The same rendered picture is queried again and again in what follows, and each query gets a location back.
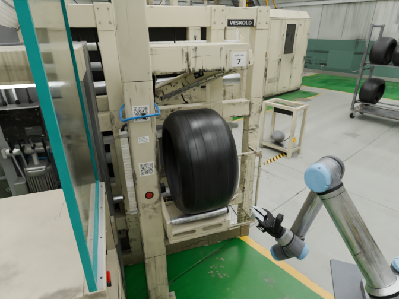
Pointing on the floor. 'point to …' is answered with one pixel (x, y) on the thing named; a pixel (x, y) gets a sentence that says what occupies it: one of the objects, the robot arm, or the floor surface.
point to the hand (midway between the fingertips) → (253, 207)
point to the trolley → (377, 60)
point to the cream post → (143, 63)
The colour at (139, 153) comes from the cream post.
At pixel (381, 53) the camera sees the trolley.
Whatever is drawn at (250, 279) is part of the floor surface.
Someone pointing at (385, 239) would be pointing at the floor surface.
